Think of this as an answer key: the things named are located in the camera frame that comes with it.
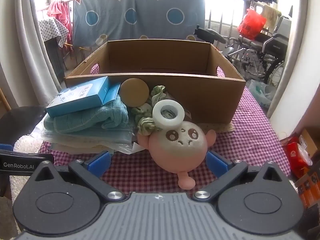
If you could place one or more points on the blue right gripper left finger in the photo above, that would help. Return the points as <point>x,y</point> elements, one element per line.
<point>89,172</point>

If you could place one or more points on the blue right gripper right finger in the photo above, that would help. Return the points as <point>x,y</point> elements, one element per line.
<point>227,173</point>

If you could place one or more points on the bagged blue face masks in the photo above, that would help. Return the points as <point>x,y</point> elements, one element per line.
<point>93,140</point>

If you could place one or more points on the pink round plush toy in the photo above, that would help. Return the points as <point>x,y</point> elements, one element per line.
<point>179,150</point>

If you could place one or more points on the teal knitted cloth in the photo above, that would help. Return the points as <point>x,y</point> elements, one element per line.
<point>111,115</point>

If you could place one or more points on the blue carton box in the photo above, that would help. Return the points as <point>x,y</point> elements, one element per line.
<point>90,94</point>

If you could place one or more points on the pink checkered tablecloth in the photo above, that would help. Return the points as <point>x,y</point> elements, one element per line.
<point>253,140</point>

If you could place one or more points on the tan round cushion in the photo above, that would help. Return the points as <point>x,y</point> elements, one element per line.
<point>134,92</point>

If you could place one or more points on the black chair seat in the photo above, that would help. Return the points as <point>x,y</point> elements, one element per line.
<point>20,121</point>

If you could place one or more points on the brown cardboard box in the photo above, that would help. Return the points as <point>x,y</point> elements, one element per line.
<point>195,73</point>

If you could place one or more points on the grey curtain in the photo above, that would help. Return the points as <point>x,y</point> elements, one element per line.
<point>38,65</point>

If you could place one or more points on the wheelchair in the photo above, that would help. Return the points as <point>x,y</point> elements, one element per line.
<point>261,58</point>

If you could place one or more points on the polka dot cloth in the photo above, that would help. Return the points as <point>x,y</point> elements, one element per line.
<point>52,28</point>

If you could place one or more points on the red plastic bag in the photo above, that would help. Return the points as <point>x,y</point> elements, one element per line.
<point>252,24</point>

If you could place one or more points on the pink hanging garment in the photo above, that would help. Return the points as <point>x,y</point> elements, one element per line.
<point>60,11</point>

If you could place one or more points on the blue patterned hanging blanket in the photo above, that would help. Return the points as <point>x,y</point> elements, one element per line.
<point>98,21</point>

